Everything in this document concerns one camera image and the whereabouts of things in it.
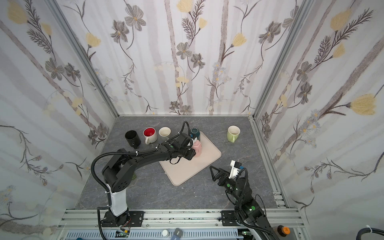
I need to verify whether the light green mug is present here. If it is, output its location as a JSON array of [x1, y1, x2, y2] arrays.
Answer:
[[227, 126, 241, 143]]

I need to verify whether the pink mug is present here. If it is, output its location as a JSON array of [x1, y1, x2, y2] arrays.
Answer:
[[192, 140, 202, 158]]

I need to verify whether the white mug red inside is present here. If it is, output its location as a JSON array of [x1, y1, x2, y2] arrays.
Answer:
[[143, 127, 158, 145]]

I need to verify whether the grey mug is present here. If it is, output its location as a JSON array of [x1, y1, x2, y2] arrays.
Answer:
[[159, 127, 172, 140]]

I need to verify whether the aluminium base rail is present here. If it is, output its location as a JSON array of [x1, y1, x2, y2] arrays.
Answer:
[[55, 209, 310, 240]]

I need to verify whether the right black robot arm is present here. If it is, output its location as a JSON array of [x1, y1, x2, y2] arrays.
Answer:
[[210, 166, 279, 240]]

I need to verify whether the dark green mug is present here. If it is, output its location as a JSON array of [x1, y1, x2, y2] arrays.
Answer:
[[190, 128, 201, 141]]

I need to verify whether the beige plastic tray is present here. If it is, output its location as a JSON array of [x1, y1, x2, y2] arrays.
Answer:
[[160, 132, 222, 186]]

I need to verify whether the black mug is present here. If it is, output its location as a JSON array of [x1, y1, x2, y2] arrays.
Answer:
[[125, 130, 141, 150]]

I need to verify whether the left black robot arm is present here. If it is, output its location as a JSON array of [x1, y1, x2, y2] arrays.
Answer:
[[91, 121, 196, 231]]

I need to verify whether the orange capped roll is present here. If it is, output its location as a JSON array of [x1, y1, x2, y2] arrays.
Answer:
[[274, 225, 291, 237]]

